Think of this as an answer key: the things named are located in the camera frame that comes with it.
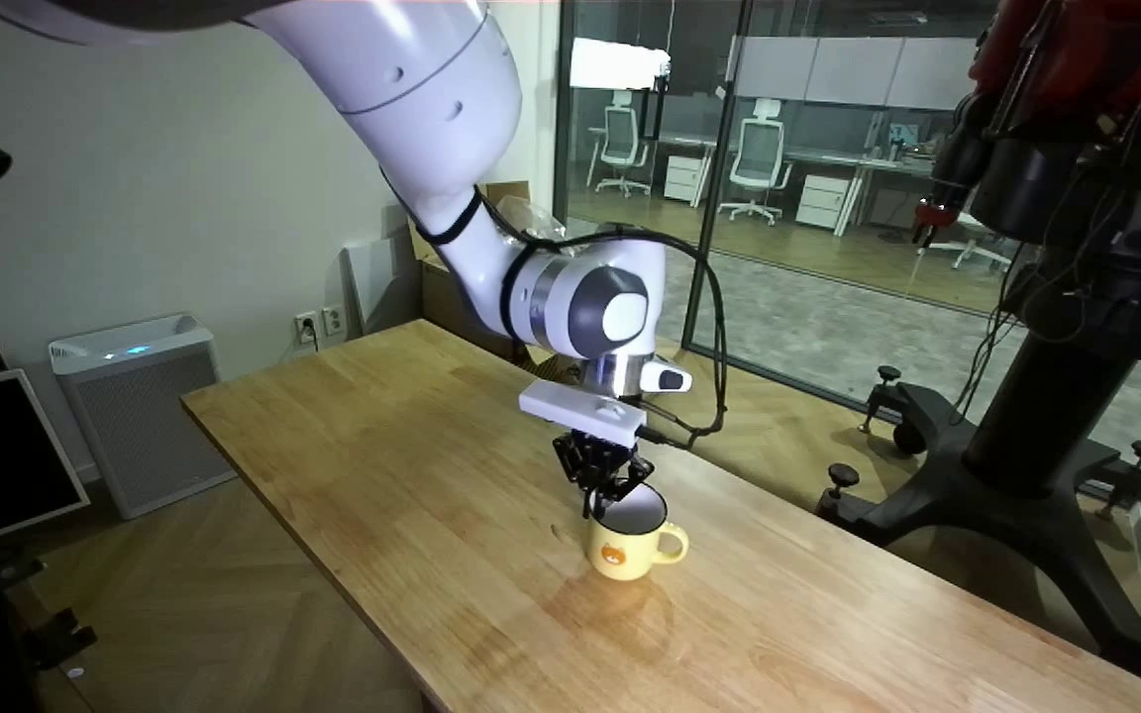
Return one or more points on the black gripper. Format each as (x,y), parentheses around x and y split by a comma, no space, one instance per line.
(598,471)

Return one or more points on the yellow enamel mug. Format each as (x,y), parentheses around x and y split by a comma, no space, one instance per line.
(631,537)

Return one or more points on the white office chair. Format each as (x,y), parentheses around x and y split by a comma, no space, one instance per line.
(618,151)
(757,164)

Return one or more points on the grey air purifier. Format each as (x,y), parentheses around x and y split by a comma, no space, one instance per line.
(124,391)

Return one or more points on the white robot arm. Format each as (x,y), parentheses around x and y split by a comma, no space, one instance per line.
(432,93)

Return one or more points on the black wheeled robot stand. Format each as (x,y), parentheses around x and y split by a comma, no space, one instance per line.
(1017,472)

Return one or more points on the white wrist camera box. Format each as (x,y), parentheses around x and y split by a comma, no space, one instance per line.
(586,412)

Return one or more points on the red black robot torso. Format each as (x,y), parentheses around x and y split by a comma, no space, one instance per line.
(1046,151)

